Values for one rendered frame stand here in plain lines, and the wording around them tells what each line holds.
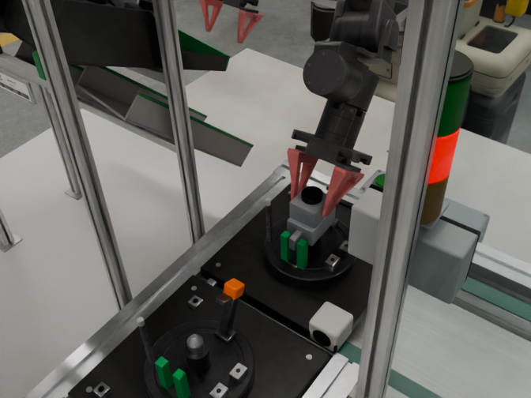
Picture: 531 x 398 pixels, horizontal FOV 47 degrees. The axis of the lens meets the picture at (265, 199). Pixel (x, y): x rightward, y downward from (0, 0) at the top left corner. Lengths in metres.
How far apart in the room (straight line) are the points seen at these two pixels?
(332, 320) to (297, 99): 0.75
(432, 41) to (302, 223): 0.47
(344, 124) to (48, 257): 0.60
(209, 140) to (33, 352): 0.43
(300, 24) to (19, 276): 2.85
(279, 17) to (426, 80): 3.36
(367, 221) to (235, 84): 0.96
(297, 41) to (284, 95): 2.07
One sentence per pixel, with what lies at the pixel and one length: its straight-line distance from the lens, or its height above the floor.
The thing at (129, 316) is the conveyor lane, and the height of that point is 0.96.
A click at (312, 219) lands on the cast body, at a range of 0.84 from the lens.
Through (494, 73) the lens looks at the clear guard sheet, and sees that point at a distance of 0.46.
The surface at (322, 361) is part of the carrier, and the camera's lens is 0.82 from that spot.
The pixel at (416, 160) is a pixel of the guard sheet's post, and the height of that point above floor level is 1.35.
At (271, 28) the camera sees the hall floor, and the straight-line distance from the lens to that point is 3.69.
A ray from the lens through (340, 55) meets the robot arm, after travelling 0.77.
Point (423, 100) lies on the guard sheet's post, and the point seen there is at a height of 1.41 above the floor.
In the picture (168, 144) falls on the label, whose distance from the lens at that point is 0.93.
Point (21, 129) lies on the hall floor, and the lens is 3.12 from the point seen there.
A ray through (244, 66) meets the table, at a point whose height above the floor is 0.86.
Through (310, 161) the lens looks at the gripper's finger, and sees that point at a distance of 0.88.
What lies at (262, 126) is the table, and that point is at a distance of 1.38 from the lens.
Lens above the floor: 1.66
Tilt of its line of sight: 42 degrees down
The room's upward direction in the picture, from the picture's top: 2 degrees counter-clockwise
